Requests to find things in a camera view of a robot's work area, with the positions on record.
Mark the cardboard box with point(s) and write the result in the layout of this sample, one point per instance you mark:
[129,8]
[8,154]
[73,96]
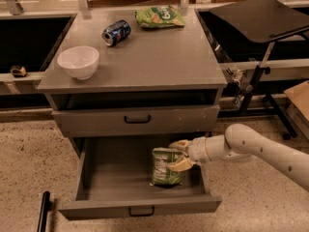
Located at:
[298,110]

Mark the open grey middle drawer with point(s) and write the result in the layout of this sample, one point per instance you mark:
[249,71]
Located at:
[114,181]

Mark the white bowl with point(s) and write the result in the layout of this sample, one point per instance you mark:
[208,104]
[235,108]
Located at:
[79,62]

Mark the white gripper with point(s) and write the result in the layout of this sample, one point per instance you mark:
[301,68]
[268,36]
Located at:
[197,152]

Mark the black bar on floor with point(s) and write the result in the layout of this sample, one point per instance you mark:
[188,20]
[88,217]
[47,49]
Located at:
[45,206]

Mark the green chip bag at back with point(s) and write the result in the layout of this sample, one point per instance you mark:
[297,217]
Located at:
[159,17]

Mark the grey drawer cabinet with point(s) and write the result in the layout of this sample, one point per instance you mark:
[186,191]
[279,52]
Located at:
[150,68]

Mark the blue soda can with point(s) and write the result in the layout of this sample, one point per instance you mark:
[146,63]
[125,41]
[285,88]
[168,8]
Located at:
[116,32]

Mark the closed grey upper drawer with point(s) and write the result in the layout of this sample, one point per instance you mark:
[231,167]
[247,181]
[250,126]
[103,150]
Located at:
[136,121]

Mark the green jalapeno chip bag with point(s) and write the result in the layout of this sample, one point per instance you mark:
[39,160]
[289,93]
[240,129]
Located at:
[162,175]

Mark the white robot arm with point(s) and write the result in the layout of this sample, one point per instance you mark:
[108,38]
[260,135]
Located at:
[240,143]

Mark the black tray stand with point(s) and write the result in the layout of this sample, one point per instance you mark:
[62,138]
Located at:
[251,28]

